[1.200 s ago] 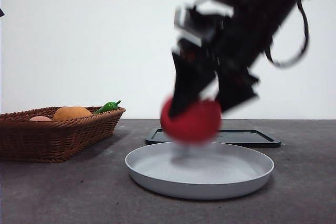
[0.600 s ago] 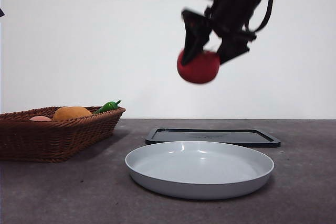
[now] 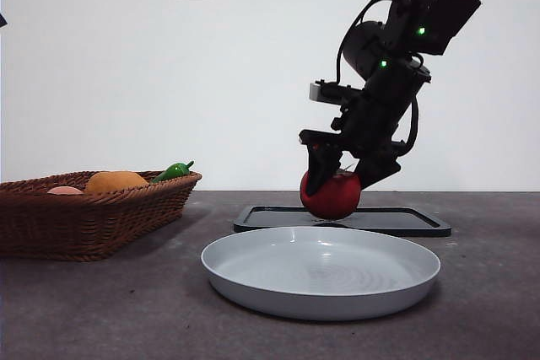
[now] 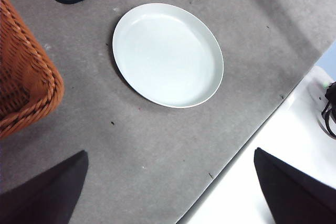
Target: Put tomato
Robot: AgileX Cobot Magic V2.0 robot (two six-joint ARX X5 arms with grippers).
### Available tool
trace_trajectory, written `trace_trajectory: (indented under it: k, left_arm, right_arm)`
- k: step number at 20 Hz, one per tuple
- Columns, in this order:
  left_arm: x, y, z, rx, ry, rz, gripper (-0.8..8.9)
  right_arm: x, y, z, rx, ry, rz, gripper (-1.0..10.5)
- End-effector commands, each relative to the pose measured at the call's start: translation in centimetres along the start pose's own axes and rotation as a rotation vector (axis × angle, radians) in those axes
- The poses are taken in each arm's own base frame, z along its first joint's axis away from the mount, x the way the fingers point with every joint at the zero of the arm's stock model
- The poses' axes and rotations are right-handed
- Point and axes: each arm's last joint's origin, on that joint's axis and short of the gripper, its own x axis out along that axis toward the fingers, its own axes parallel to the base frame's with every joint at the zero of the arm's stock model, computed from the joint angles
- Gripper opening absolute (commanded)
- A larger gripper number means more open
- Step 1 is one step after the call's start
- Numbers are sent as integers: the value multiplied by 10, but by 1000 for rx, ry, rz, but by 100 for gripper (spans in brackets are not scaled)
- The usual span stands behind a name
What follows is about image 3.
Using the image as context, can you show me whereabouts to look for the red tomato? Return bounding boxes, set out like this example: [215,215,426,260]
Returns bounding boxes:
[300,168,363,221]

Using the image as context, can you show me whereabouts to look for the dark green rectangular tray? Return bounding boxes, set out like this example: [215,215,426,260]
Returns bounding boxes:
[233,205,452,238]

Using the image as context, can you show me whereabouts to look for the white round plate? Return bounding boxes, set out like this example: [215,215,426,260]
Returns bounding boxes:
[200,225,442,322]

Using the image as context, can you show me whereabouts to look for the green pepper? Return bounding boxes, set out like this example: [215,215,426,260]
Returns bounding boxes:
[149,160,195,185]

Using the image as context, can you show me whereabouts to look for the orange-brown potato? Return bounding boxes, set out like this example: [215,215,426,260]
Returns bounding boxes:
[84,170,149,195]

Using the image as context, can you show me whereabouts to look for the brown wicker basket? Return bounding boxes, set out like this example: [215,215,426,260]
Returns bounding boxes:
[0,170,203,263]

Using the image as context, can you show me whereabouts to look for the pale pink round vegetable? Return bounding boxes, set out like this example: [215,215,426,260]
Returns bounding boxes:
[46,185,84,196]

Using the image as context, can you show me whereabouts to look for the short black right arm cable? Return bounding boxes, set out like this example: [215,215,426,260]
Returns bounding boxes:
[391,94,421,155]

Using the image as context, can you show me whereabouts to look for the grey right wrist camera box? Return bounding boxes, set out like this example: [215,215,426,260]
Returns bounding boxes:
[307,78,338,106]

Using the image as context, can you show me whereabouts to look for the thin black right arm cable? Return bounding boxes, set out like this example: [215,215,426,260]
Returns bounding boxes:
[335,0,417,85]

